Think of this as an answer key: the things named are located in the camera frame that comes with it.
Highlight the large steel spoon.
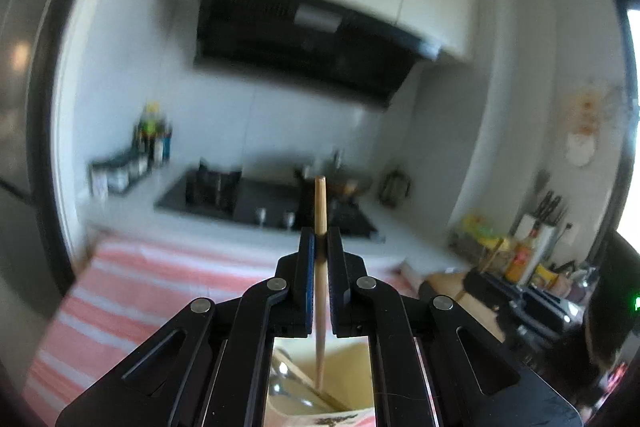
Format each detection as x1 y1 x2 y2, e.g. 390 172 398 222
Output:
269 362 314 413

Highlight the orange sauce bottle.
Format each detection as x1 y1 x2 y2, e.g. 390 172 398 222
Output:
504 220 541 285

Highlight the wooden cutting board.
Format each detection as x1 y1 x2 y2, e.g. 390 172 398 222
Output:
423 272 506 343

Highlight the cream utensil holder box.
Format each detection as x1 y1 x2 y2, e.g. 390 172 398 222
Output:
264 335 375 426

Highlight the knife block with knives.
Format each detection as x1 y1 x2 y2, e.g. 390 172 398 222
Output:
513 191 567 286

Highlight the pink striped tablecloth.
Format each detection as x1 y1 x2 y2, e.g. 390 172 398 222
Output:
22 235 421 427

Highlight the black gas stove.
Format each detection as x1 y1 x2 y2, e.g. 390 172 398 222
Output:
155 162 385 243

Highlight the dark kettle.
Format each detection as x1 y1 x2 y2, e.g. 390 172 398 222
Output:
378 168 412 208

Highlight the wok with lid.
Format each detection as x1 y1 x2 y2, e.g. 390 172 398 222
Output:
294 150 373 197

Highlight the spice jar rack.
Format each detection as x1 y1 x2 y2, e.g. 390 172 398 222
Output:
89 150 149 199

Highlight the condiment bottles group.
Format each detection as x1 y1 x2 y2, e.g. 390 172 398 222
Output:
132 102 172 167

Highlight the black range hood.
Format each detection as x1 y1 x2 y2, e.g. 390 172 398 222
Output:
195 0 442 107

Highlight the silver refrigerator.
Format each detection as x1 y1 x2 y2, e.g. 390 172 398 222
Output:
1 0 61 317

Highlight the wire dish rack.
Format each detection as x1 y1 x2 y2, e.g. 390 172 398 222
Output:
448 215 515 273

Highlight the wall calendar decoration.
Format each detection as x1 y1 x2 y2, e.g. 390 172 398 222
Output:
564 79 626 168

